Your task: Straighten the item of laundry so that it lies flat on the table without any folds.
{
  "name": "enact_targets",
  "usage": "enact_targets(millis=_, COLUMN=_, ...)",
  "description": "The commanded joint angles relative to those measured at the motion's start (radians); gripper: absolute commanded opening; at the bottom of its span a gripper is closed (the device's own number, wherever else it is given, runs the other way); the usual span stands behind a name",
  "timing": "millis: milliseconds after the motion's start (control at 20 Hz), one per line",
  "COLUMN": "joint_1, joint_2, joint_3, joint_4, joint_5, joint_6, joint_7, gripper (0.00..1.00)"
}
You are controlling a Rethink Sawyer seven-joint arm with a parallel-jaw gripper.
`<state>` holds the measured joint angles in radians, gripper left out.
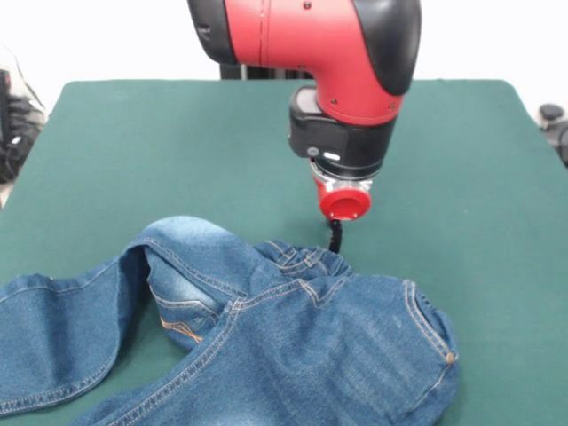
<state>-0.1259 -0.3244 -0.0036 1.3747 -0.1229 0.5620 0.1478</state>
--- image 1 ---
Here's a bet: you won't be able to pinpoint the black equipment with cables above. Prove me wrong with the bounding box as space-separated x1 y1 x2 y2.
0 39 48 185

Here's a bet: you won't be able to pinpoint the dark green table cloth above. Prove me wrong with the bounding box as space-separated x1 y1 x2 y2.
0 78 568 426

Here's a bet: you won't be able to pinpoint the blue denim jeans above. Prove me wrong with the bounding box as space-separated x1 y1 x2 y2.
0 216 462 426

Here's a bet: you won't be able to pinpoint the black round-topped device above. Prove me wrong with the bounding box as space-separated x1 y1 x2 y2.
539 103 568 169

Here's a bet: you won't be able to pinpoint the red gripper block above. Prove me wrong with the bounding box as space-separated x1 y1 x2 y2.
312 170 373 255

